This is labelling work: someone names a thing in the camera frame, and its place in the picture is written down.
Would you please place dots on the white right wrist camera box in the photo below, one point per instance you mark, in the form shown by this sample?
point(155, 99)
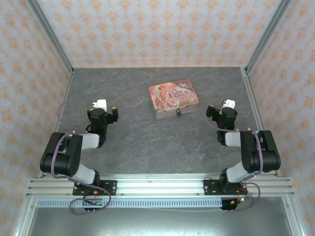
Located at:
point(229, 103)

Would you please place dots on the small circuit board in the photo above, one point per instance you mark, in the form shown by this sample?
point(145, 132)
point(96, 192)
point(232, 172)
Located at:
point(96, 202)

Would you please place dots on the aluminium frame post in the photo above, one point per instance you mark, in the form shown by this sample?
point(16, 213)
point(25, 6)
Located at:
point(53, 39)
point(265, 37)

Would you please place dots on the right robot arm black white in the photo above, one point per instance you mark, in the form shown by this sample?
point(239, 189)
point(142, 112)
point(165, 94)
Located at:
point(258, 152)

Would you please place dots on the aluminium side rail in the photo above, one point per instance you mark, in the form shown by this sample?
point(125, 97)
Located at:
point(61, 110)
point(254, 105)

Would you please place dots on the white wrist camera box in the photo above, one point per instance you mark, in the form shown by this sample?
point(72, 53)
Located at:
point(100, 104)
point(229, 103)

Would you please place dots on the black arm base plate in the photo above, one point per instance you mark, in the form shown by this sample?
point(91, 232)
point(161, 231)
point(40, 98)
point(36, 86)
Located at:
point(109, 188)
point(210, 188)

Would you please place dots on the small blue padlock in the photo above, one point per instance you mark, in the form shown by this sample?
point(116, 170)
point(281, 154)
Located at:
point(178, 112)

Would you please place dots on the aluminium cross rail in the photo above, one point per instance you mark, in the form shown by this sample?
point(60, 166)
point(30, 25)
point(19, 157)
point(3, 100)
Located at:
point(160, 183)

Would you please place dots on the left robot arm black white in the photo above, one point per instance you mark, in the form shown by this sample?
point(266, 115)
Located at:
point(61, 157)

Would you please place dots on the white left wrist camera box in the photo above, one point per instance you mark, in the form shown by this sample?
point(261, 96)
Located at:
point(100, 104)

